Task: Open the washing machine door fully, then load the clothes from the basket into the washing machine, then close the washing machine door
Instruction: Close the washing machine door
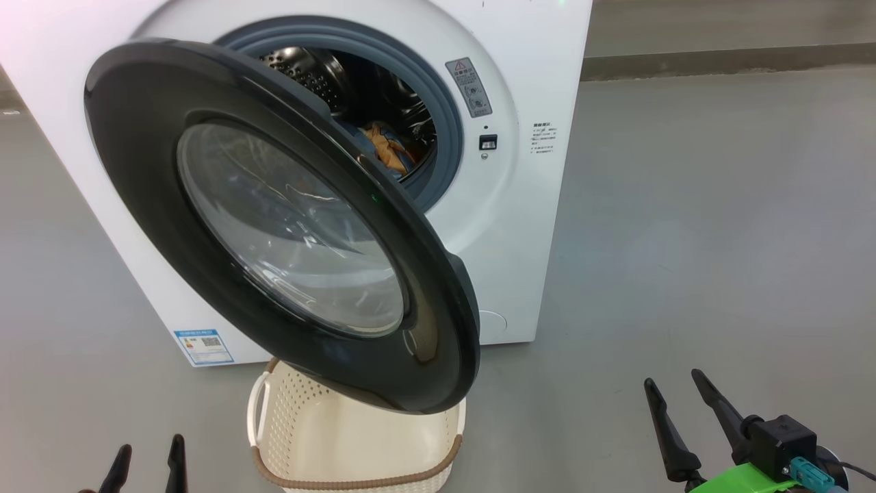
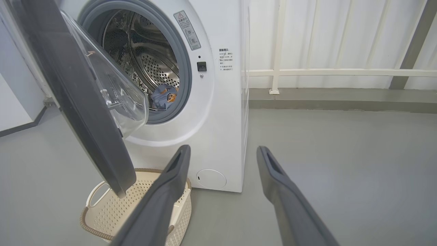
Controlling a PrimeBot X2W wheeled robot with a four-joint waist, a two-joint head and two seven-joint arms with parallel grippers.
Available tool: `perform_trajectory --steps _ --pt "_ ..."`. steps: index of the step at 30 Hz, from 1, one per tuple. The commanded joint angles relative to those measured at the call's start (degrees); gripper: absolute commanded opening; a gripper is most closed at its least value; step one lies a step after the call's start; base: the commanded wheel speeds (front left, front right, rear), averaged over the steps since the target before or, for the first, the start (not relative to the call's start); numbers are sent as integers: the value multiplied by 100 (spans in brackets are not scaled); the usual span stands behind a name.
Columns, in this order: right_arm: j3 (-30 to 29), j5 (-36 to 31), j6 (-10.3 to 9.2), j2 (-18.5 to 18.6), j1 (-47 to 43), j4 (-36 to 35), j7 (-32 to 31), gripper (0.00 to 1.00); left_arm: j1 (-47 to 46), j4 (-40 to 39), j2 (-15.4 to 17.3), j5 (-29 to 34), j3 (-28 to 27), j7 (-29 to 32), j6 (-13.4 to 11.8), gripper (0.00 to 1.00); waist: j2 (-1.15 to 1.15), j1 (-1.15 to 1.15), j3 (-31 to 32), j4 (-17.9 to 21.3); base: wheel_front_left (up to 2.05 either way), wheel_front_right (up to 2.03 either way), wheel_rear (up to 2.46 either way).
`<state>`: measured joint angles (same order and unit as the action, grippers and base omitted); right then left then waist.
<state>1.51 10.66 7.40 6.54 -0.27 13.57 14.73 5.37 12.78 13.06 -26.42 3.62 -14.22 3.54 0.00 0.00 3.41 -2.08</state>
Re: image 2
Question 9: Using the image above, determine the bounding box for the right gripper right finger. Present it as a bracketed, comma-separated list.
[257, 146, 340, 246]

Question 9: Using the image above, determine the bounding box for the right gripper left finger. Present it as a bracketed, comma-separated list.
[109, 145, 192, 246]

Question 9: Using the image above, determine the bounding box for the blue bear print garment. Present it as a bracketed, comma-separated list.
[151, 84, 179, 110]

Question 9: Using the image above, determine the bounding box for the dark round washer door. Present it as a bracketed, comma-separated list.
[7, 0, 150, 199]

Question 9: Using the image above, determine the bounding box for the cream perforated laundry basket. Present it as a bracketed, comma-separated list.
[80, 168, 192, 244]

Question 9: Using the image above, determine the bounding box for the white washing machine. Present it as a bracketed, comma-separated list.
[58, 0, 252, 193]

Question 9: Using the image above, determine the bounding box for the grey rubber door gasket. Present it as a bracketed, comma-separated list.
[78, 0, 193, 125]

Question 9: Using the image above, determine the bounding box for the round white filter cover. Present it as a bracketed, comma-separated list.
[196, 169, 227, 189]

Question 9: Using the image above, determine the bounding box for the white metal railing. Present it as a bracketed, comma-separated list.
[242, 0, 437, 95]

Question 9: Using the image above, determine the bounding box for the black printed text label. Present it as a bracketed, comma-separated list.
[218, 48, 235, 72]

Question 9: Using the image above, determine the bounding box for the grey warning sticker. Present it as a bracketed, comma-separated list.
[173, 10, 202, 51]

